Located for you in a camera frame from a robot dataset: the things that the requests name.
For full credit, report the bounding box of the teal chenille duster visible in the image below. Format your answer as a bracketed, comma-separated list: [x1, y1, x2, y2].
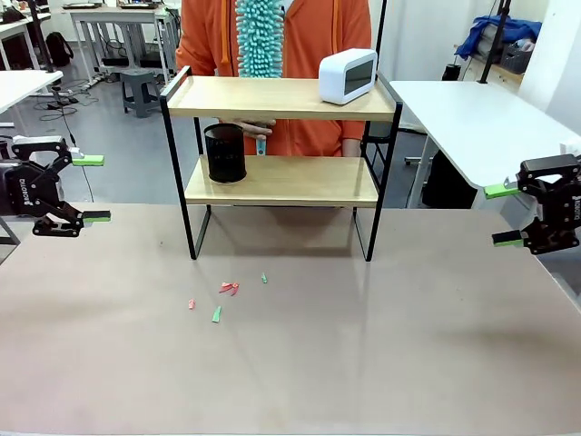
[235, 0, 287, 157]

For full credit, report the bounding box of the person's right hand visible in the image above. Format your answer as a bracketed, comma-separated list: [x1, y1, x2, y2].
[217, 118, 278, 142]

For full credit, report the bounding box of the black mesh pen holder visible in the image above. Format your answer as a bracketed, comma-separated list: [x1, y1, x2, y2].
[202, 123, 249, 184]

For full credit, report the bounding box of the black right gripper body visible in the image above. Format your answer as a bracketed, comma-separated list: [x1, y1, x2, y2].
[535, 173, 581, 238]

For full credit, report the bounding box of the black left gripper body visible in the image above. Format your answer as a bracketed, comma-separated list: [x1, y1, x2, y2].
[0, 157, 64, 224]

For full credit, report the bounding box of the white digital clock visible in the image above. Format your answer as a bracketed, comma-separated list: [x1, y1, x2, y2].
[318, 48, 379, 106]

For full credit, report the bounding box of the blue cloth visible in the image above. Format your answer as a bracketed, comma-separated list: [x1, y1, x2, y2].
[454, 14, 544, 61]

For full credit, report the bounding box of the black stand pole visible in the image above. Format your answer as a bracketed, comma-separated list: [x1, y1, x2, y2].
[27, 0, 56, 74]
[479, 0, 513, 85]

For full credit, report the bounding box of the black bin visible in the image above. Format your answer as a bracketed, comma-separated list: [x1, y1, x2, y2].
[420, 149, 478, 211]

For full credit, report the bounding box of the person in orange hoodie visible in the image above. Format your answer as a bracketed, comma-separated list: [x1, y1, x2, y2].
[175, 0, 374, 158]

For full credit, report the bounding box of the wooden shelf black frame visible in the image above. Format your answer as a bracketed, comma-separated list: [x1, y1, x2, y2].
[159, 65, 404, 263]

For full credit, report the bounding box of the grey metal desk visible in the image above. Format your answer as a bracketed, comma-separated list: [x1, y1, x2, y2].
[63, 3, 172, 88]

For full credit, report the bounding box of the grey plastic stool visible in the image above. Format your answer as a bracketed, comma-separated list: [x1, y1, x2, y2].
[119, 68, 163, 120]

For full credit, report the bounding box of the thin black pole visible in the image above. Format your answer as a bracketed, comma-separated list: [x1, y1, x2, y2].
[373, 0, 388, 65]

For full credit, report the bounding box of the large white table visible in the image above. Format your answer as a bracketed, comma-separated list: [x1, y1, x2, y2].
[389, 80, 581, 211]

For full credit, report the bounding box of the small white table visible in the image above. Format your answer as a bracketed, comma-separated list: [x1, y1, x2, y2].
[0, 69, 64, 115]

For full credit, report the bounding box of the grey plastic crate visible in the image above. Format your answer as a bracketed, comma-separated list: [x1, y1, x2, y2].
[500, 39, 537, 74]

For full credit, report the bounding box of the white power strip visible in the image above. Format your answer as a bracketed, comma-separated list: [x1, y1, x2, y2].
[84, 74, 120, 91]

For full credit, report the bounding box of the black backpack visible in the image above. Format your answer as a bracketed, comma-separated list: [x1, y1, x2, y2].
[44, 31, 74, 70]

